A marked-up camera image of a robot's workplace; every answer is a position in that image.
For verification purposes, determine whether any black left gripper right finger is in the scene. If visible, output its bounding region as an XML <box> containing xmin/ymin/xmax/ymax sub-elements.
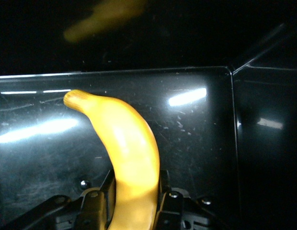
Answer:
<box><xmin>154</xmin><ymin>169</ymin><xmax>226</xmax><ymax>230</ymax></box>

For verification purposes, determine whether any yellow banana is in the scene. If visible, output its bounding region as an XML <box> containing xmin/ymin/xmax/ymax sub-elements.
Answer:
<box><xmin>63</xmin><ymin>89</ymin><xmax>161</xmax><ymax>230</ymax></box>

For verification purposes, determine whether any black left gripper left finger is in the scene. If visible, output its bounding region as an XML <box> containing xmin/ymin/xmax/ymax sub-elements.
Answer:
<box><xmin>9</xmin><ymin>169</ymin><xmax>116</xmax><ymax>230</ymax></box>

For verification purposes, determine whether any black plastic box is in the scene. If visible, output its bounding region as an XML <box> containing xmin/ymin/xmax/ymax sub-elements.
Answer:
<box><xmin>0</xmin><ymin>0</ymin><xmax>297</xmax><ymax>230</ymax></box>

